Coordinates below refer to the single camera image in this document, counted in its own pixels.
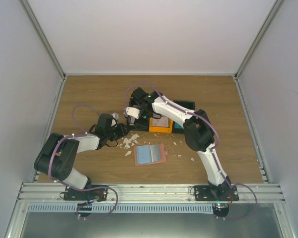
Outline black left card bin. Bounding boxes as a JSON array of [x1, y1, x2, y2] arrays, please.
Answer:
[[125, 98, 151, 132]]

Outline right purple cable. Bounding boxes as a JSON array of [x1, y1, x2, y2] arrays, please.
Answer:
[[124, 82, 258, 221]]

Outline black card bin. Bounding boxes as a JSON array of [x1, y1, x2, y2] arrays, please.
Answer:
[[125, 98, 151, 132], [172, 100, 196, 133]]

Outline teal cards stack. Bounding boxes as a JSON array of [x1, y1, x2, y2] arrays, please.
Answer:
[[173, 122, 183, 129]]

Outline grey slotted cable duct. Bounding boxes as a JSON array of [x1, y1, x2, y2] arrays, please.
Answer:
[[28, 203, 213, 214]]

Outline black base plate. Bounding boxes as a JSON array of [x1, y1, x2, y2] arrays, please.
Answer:
[[59, 185, 108, 218], [189, 183, 239, 218]]

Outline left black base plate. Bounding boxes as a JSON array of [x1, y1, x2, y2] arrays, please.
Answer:
[[59, 185, 108, 218]]

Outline pink card holder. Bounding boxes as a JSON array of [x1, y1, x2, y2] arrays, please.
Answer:
[[134, 143, 168, 166]]

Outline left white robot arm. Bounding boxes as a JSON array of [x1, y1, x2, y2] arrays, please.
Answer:
[[34, 114, 128, 200]]

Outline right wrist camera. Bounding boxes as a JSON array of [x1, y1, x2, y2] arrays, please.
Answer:
[[125, 107, 141, 119]]

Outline white cards in orange bin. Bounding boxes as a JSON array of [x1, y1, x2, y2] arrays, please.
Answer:
[[151, 117, 169, 127]]

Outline black right card bin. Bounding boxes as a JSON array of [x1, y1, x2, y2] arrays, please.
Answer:
[[172, 100, 196, 133]]

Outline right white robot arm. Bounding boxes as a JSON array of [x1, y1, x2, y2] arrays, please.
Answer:
[[125, 87, 231, 201]]

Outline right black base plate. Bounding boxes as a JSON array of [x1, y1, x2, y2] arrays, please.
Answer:
[[189, 183, 239, 218]]

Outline orange middle card bin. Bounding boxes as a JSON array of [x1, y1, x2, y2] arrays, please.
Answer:
[[149, 117, 173, 133]]

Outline aluminium front rail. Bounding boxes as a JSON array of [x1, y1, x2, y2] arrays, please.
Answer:
[[17, 183, 286, 203]]

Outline red white credit card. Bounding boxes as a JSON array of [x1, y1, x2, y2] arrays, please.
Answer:
[[130, 117, 135, 125]]

